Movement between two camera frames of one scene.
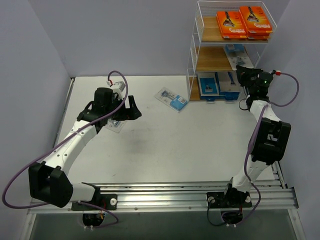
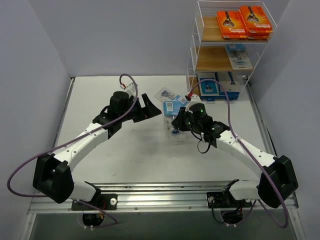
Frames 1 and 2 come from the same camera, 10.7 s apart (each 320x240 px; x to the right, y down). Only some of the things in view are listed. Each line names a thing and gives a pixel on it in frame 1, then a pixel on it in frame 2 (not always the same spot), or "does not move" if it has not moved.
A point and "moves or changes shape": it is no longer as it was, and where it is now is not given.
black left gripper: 125,110 -> 139,111
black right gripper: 246,75 -> 182,120
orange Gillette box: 259,37 does not move
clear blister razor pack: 114,125 moves or changes shape
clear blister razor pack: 238,55 does not move
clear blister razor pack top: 170,99 does not move
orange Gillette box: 256,22 does not move
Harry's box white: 228,81 does not move
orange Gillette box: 231,25 does not move
